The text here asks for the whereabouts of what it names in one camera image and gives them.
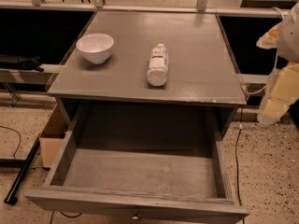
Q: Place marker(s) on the metal drawer knob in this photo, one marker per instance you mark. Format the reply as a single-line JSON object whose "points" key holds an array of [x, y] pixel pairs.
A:
{"points": [[135, 216]]}

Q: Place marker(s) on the metal frame rail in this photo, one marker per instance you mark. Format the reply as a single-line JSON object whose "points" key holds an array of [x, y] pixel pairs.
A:
{"points": [[140, 6]]}

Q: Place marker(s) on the open grey top drawer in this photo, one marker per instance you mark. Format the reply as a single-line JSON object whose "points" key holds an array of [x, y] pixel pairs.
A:
{"points": [[165, 161]]}

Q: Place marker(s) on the black cloth item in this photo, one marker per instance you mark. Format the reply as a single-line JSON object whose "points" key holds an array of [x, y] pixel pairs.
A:
{"points": [[20, 63]]}

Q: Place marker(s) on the black metal bar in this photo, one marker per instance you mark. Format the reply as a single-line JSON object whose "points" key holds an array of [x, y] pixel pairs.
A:
{"points": [[23, 166]]}

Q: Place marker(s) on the white ceramic bowl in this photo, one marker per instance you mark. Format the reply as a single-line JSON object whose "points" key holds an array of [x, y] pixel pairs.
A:
{"points": [[95, 48]]}

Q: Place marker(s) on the grey wooden cabinet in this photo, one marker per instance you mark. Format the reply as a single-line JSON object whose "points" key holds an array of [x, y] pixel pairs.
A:
{"points": [[200, 68]]}

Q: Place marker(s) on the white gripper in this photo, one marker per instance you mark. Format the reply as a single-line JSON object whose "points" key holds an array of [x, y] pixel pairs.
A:
{"points": [[290, 41]]}

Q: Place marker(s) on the cardboard box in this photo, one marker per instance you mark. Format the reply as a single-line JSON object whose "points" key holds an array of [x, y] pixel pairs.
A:
{"points": [[52, 137]]}

